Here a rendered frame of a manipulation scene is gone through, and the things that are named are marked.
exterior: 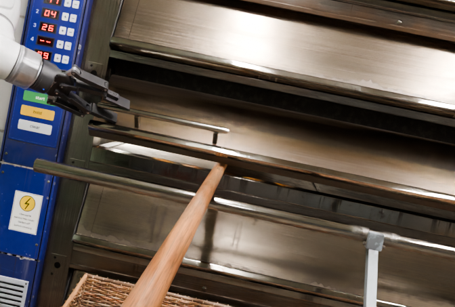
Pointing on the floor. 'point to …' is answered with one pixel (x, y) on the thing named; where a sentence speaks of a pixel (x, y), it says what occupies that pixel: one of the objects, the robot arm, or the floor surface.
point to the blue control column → (28, 179)
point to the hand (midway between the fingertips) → (111, 107)
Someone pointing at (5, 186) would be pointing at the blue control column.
